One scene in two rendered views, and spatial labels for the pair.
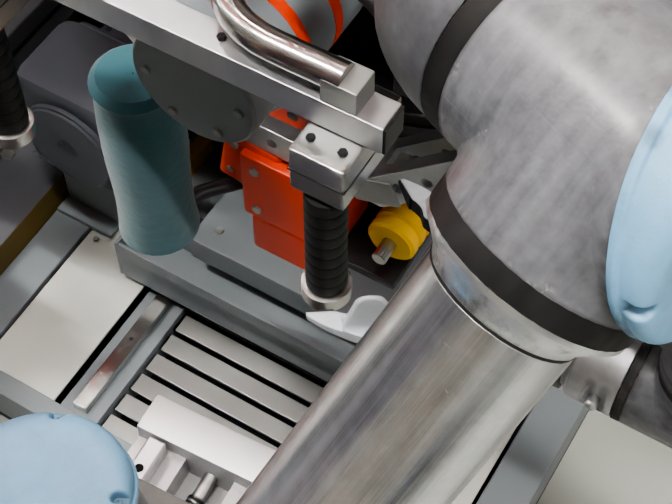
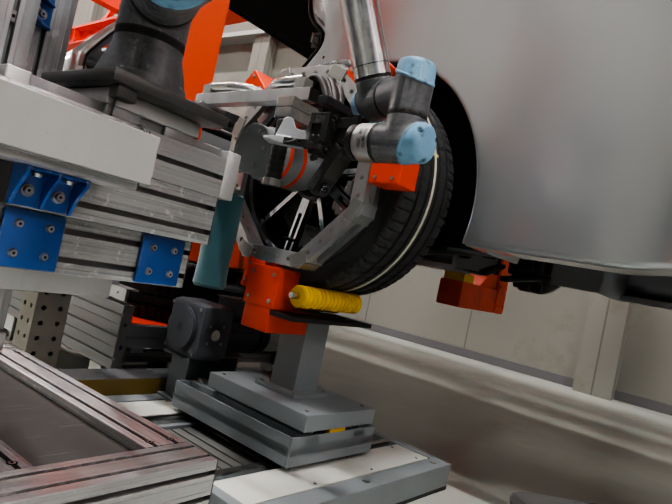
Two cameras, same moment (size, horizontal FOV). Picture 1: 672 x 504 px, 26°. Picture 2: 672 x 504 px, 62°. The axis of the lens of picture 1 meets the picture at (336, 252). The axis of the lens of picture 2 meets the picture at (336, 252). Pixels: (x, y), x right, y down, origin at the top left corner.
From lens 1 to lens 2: 137 cm
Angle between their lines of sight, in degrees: 59
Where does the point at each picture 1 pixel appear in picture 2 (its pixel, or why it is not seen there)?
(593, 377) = (362, 127)
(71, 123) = (187, 308)
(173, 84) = (244, 149)
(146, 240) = (202, 273)
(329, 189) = (287, 106)
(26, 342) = not seen: hidden behind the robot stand
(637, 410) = (377, 130)
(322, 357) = (246, 421)
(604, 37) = not seen: outside the picture
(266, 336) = (224, 419)
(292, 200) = (264, 280)
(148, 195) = (212, 242)
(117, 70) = not seen: hidden behind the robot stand
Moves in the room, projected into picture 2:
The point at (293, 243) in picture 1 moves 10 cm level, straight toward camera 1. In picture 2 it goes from (257, 311) to (247, 313)
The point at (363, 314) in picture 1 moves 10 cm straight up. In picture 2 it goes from (284, 126) to (294, 79)
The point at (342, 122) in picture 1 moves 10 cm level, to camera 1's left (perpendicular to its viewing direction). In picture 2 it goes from (298, 92) to (256, 85)
